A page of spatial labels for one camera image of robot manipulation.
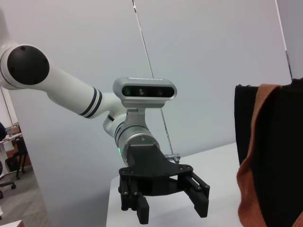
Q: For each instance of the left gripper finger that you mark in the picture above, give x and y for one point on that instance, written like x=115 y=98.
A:
x=142 y=210
x=198 y=196

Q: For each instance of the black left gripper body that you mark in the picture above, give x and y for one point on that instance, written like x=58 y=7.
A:
x=151 y=165

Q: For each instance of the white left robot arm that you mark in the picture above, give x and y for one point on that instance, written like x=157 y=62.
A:
x=71 y=89

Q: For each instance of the light wooden board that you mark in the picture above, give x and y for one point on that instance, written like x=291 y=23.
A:
x=11 y=223

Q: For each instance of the black office chair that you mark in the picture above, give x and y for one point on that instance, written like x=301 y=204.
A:
x=20 y=145
x=9 y=184

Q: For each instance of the white office desk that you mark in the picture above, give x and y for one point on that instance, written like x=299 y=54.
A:
x=6 y=144

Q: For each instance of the person in dark clothing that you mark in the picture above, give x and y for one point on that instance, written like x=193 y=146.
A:
x=2 y=131

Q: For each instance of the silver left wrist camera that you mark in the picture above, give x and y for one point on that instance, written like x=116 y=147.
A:
x=144 y=92

